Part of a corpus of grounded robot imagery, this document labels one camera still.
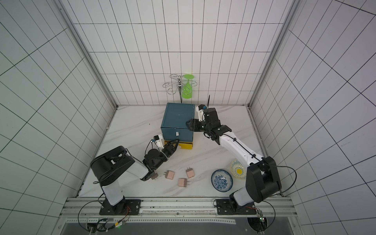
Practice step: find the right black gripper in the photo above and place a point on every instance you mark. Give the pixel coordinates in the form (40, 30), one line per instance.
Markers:
(196, 125)

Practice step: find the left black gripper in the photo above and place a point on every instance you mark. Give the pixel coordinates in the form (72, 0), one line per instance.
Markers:
(170, 144)

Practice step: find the teal drawer cabinet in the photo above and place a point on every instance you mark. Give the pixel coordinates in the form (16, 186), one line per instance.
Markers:
(174, 122)

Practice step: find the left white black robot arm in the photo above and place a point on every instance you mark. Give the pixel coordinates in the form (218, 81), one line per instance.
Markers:
(110, 166)

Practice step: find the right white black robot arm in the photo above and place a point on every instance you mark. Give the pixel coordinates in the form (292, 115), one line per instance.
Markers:
(262, 177)

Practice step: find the yellow bottom drawer box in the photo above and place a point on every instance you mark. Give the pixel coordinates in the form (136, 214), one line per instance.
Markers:
(183, 145)

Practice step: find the pink brown plug left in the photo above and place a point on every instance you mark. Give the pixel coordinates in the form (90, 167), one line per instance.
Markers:
(154, 175)

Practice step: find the silver glass holder stand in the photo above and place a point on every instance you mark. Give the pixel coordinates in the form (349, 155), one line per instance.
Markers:
(174, 86)

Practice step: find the blue white patterned bowl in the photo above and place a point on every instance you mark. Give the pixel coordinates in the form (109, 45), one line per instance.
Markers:
(221, 180)

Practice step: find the yellow patterned bowl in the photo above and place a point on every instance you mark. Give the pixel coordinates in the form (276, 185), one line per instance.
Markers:
(237, 170)

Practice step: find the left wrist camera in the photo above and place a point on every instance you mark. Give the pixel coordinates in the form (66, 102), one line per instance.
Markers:
(159, 141)

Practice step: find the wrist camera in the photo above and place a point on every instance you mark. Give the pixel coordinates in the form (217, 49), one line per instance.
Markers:
(200, 111)
(159, 141)

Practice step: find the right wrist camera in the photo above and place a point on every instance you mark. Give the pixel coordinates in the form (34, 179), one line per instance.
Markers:
(200, 111)

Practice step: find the aluminium mounting rail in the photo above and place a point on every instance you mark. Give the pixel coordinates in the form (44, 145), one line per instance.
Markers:
(85, 210)

